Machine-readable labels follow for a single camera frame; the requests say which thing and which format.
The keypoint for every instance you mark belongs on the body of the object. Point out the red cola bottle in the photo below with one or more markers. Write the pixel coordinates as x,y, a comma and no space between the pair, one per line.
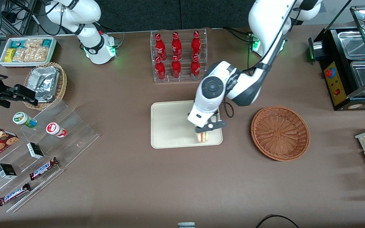
195,69
196,46
176,69
160,49
176,47
160,71

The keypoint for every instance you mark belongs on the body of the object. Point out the beige plastic tray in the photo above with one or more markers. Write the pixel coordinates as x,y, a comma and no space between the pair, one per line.
169,126

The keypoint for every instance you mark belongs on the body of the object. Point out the yellow snack packet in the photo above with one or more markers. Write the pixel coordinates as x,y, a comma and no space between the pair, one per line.
9,55

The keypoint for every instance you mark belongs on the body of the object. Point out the brown snickers bar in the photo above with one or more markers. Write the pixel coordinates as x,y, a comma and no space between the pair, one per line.
14,194
43,168

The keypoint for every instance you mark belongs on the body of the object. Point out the clear acrylic bottle rack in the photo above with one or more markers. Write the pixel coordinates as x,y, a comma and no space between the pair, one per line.
185,79

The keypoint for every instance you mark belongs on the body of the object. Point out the teal snack box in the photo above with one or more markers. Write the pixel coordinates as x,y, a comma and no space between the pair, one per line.
19,43

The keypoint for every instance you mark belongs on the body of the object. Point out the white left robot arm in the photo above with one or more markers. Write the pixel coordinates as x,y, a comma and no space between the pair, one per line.
265,19

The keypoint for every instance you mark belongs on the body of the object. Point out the clear acrylic stepped display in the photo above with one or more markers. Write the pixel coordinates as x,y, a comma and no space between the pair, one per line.
74,133

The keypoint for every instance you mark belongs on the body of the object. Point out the small black box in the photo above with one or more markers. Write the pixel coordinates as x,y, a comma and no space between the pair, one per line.
6,171
35,150

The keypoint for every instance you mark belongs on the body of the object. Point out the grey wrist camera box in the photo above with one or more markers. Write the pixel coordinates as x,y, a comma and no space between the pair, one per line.
214,119

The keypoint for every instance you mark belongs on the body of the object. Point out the tan wicker basket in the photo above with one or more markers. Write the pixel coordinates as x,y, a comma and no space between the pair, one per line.
62,82

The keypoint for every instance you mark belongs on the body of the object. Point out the brown round wicker basket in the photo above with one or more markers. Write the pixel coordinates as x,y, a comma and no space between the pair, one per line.
280,133

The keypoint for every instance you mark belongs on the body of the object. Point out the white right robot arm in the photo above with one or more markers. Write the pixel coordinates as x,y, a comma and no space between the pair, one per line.
90,34

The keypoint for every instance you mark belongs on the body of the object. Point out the red lidded cup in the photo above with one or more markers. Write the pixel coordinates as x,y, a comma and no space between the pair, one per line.
54,129

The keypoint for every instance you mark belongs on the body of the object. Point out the white snack bin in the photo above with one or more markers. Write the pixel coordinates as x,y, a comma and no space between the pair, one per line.
2,60

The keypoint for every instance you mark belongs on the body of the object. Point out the clear cracker packet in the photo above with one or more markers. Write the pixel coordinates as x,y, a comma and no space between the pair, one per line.
33,43
22,54
40,54

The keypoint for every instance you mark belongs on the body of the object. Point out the green yellow lidded cup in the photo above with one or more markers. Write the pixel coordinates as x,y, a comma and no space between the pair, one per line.
22,118

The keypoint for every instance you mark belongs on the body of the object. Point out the small teal snack packet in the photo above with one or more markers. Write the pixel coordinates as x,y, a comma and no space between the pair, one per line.
47,43

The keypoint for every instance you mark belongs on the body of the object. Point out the silver foil bag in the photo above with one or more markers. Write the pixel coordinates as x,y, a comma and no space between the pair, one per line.
44,82

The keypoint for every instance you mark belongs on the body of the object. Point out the grey white device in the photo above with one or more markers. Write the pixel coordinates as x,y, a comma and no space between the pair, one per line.
186,225

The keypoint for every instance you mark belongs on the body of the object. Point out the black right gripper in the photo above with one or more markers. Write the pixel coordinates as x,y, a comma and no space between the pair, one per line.
7,94

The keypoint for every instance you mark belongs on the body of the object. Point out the black food warmer appliance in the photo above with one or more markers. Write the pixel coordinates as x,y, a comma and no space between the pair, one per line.
334,79

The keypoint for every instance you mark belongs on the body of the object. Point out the aluminium frame stand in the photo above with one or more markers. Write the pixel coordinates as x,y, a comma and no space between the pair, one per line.
24,15

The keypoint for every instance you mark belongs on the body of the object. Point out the triangular sandwich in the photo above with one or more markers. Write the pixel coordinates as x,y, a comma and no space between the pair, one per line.
203,137

